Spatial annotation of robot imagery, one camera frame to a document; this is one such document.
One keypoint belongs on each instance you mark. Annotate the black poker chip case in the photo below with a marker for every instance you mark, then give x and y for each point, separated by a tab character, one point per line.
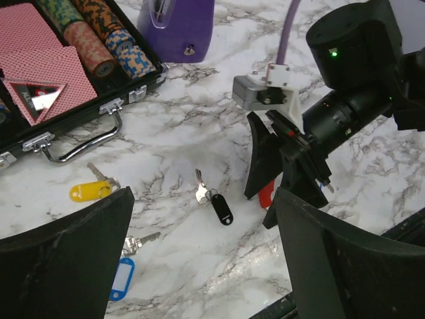
117	60

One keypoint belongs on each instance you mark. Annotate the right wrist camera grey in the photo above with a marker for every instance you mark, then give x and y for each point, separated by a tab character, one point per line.
269	90

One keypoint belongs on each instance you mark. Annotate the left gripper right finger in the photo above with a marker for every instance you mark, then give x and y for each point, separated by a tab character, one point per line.
338	270

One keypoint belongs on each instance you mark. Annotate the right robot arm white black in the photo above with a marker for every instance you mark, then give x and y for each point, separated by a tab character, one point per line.
358	51

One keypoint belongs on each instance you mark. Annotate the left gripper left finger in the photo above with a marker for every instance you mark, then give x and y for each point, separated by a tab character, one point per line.
66	268

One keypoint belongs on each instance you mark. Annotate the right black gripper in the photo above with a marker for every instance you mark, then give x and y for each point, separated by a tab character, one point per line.
288	152

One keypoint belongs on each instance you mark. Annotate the pink playing card deck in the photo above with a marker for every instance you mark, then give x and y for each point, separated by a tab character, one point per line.
30	50

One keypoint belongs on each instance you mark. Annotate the key with black tag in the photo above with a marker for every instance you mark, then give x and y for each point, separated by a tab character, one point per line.
219	203

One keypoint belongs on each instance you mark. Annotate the key with blue tag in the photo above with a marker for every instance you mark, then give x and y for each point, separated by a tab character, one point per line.
126	265

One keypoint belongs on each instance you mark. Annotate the purple metronome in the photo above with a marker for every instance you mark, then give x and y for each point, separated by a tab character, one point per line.
178	31

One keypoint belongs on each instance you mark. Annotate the key with yellow tag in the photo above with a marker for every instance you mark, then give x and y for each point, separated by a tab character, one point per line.
103	187

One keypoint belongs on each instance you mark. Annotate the metal key organizer red handle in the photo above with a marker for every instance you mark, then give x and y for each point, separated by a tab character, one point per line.
266	195

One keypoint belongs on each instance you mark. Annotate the triangular mirror dealer card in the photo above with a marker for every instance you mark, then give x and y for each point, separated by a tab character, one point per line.
34	99

